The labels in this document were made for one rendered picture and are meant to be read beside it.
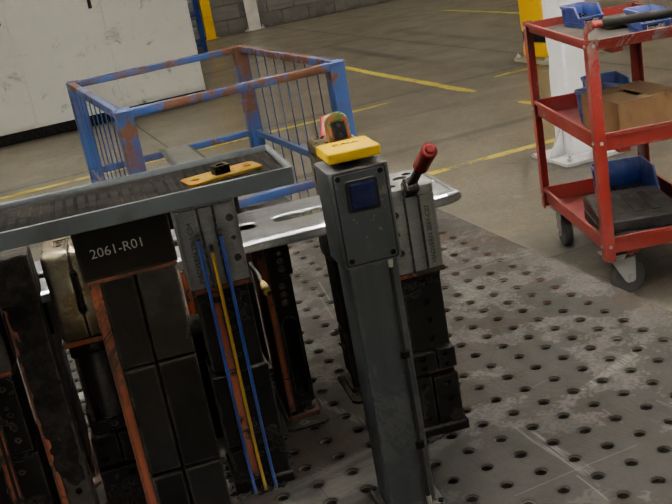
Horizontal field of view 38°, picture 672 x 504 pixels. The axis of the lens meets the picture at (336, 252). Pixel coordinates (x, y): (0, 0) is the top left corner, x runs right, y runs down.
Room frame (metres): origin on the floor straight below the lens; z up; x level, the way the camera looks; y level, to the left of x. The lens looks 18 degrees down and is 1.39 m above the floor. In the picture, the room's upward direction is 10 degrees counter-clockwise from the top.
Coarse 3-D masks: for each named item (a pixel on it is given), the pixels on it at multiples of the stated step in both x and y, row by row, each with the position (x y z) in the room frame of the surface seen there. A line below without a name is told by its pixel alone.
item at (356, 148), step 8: (360, 136) 1.10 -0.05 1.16; (328, 144) 1.09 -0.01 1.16; (336, 144) 1.08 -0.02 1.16; (344, 144) 1.08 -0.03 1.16; (352, 144) 1.07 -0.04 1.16; (360, 144) 1.06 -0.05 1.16; (368, 144) 1.05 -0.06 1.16; (376, 144) 1.05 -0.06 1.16; (320, 152) 1.07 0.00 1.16; (328, 152) 1.05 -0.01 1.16; (336, 152) 1.04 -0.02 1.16; (344, 152) 1.04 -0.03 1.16; (352, 152) 1.04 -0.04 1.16; (360, 152) 1.04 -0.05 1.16; (368, 152) 1.05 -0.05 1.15; (376, 152) 1.05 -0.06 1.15; (328, 160) 1.04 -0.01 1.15; (336, 160) 1.04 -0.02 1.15; (344, 160) 1.04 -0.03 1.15; (352, 160) 1.06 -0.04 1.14; (360, 160) 1.07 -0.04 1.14
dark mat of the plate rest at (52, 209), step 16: (224, 160) 1.11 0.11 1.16; (240, 160) 1.09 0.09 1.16; (256, 160) 1.08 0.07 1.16; (272, 160) 1.06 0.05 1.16; (160, 176) 1.08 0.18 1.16; (176, 176) 1.07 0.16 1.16; (240, 176) 1.01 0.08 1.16; (80, 192) 1.08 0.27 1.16; (96, 192) 1.06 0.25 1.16; (112, 192) 1.05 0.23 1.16; (128, 192) 1.03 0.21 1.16; (144, 192) 1.02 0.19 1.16; (160, 192) 1.01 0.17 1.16; (16, 208) 1.05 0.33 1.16; (32, 208) 1.04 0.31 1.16; (48, 208) 1.03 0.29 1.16; (64, 208) 1.01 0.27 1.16; (80, 208) 1.00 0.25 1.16; (96, 208) 0.99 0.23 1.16; (0, 224) 0.99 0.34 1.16; (16, 224) 0.98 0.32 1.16; (32, 224) 0.97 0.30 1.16
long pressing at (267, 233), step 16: (432, 176) 1.48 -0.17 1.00; (448, 192) 1.35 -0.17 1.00; (272, 208) 1.45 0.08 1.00; (288, 208) 1.44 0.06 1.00; (304, 208) 1.42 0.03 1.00; (320, 208) 1.41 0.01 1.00; (240, 224) 1.40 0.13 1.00; (256, 224) 1.38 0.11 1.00; (272, 224) 1.37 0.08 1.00; (288, 224) 1.35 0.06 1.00; (304, 224) 1.34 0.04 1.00; (320, 224) 1.31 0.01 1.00; (176, 240) 1.38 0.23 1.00; (256, 240) 1.29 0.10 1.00; (272, 240) 1.29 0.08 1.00; (288, 240) 1.30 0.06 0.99
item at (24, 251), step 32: (0, 256) 1.10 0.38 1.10; (0, 288) 1.09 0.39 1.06; (32, 288) 1.09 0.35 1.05; (32, 320) 1.09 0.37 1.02; (32, 352) 1.09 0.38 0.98; (32, 384) 1.09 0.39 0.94; (64, 384) 1.12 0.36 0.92; (64, 416) 1.09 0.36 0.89; (64, 448) 1.09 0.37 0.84; (64, 480) 1.09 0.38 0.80
